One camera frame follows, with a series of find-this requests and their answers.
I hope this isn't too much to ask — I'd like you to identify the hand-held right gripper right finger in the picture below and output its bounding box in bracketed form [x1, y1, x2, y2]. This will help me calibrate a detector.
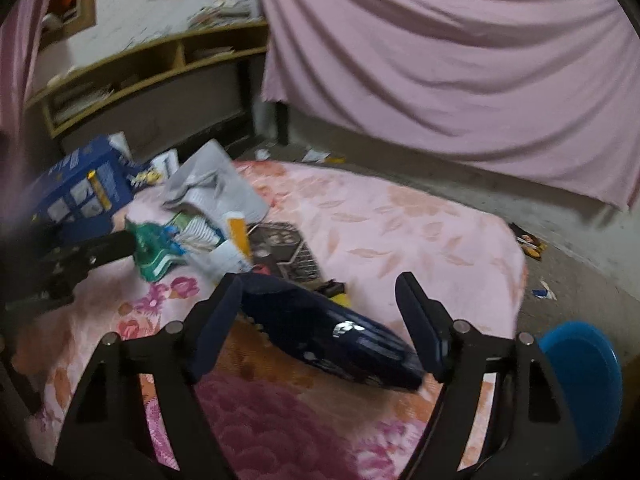
[394, 271, 583, 480]

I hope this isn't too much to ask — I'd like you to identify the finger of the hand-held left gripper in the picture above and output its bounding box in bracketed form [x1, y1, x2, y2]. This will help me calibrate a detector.
[20, 230, 138, 307]

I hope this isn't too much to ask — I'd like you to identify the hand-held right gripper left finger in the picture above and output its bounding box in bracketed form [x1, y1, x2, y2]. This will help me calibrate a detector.
[52, 272, 244, 480]

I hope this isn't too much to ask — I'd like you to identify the green snack packet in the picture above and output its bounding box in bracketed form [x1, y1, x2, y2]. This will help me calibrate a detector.
[125, 217, 182, 283]

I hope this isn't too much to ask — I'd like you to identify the dark navy snack packet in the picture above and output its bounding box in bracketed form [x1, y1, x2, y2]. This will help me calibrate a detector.
[240, 274, 426, 392]

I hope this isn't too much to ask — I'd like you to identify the blue plastic basin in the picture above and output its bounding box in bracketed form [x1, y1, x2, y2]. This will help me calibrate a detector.
[537, 321, 623, 466]

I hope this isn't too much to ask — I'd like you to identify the blue cardboard box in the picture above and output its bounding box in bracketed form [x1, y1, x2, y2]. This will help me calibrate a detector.
[30, 135, 138, 241]

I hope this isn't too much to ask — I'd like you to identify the white orange carton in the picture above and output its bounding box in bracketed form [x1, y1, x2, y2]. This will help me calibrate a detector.
[222, 211, 254, 272]

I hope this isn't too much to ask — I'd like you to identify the green white striped packet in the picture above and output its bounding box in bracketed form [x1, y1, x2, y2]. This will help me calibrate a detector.
[170, 212, 226, 252]

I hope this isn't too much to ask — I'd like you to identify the black patterned packet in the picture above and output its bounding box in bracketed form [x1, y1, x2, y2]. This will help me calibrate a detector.
[247, 221, 323, 283]

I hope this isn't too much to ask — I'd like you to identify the white plastic packet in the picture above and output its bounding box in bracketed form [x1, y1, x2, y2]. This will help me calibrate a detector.
[150, 149, 180, 178]

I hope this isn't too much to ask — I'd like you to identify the pink floral blanket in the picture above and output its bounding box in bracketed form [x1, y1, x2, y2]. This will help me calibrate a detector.
[10, 160, 528, 480]

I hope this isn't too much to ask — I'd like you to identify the dark glossy wrapper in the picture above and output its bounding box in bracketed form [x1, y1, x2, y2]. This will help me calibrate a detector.
[507, 222, 548, 261]

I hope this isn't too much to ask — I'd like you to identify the wooden shelf unit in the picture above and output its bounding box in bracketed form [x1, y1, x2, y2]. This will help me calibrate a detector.
[25, 20, 271, 141]

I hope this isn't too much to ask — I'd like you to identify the pink curtain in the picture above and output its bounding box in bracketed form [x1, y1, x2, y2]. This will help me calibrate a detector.
[0, 0, 66, 136]

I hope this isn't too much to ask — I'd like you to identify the black furniture leg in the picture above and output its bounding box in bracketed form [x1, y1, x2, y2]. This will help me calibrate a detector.
[277, 101, 291, 146]

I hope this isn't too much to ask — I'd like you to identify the pile of papers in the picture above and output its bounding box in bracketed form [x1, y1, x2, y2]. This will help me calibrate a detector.
[187, 0, 263, 28]

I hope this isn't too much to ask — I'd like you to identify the pink hung bed sheet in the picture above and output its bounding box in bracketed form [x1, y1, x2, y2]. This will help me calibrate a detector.
[252, 0, 640, 211]

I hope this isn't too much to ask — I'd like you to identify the wooden wall frame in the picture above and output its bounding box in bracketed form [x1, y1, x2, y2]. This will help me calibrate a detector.
[40, 0, 98, 51]

